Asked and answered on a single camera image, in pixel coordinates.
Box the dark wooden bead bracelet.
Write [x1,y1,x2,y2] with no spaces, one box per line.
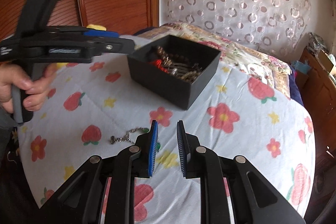
[146,45,190,64]

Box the metal chain with green pendant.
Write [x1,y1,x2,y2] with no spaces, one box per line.
[109,127,161,152]

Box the silver cuff bangle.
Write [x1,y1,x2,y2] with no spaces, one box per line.
[167,63,189,77]

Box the strawberry flower print bedsheet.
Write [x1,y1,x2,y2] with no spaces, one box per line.
[18,53,315,223]

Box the black open jewelry box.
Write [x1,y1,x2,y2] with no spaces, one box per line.
[127,35,221,110]

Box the navy blue blanket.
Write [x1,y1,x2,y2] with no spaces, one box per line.
[289,65,303,106]

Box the person's left hand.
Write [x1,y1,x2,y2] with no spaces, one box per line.
[1,63,58,114]

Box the wooden sideboard cabinet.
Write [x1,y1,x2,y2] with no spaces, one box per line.
[297,47,336,151]

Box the yellow plush toy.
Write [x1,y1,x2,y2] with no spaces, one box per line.
[87,24,106,31]

